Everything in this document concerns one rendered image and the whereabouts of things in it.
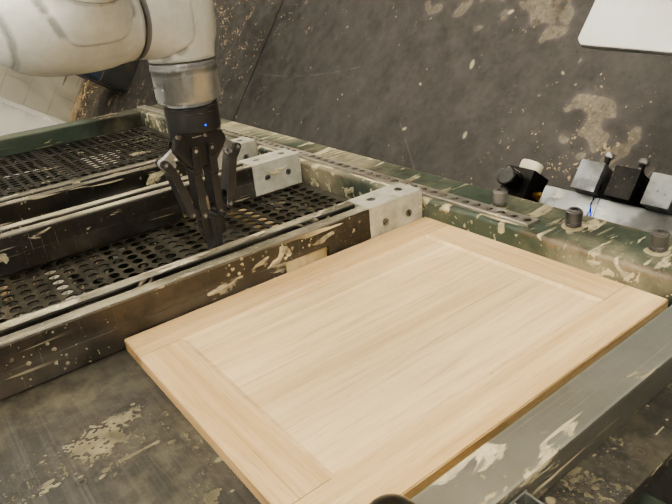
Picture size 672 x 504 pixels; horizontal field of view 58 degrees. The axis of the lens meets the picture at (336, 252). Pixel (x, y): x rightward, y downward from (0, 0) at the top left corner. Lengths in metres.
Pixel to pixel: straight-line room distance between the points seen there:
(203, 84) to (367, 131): 1.86
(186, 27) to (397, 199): 0.46
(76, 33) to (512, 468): 0.61
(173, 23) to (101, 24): 0.11
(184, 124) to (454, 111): 1.65
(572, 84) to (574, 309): 1.42
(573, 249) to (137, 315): 0.62
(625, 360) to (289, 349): 0.38
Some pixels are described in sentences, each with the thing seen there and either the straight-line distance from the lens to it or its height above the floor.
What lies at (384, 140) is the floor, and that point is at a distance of 2.57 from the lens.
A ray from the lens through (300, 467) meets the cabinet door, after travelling 0.60.
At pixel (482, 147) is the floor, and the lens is 2.25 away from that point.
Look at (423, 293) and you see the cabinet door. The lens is 0.86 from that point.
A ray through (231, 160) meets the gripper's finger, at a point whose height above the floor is 1.27.
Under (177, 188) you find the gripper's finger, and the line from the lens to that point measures 0.89.
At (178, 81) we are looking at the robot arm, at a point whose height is 1.40.
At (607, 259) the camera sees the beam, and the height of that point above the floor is 0.91.
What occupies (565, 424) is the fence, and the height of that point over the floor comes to 1.17.
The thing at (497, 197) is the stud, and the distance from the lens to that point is 1.06.
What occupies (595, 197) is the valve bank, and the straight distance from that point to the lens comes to 1.14.
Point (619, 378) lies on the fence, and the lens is 0.69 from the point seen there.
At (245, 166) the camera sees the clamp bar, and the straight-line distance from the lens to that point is 1.33.
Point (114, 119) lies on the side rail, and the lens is 2.22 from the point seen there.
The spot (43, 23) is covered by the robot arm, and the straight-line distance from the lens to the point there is 0.73.
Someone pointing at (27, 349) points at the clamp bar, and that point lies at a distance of 0.83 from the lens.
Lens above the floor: 1.73
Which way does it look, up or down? 43 degrees down
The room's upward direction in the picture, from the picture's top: 71 degrees counter-clockwise
